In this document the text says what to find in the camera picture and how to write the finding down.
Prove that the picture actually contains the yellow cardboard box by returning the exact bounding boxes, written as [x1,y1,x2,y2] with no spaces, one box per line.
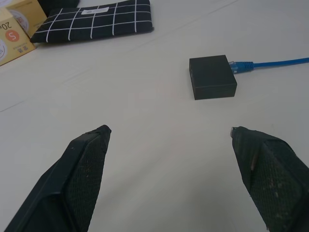
[0,7,37,67]

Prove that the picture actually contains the small black box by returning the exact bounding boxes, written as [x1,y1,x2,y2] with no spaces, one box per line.
[189,55,238,101]

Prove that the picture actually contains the blue Ethernet cable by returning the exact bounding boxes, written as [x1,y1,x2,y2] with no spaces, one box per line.
[228,57,309,74]

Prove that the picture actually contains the tan cardboard box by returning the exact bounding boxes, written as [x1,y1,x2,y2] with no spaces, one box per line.
[5,0,48,38]

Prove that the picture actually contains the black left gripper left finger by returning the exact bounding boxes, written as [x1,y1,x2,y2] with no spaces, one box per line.
[4,124,112,232]

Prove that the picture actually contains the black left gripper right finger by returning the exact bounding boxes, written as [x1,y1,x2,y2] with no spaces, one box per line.
[230,126,309,232]

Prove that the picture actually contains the black white checked pouch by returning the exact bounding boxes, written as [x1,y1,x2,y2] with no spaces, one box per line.
[30,0,155,44]

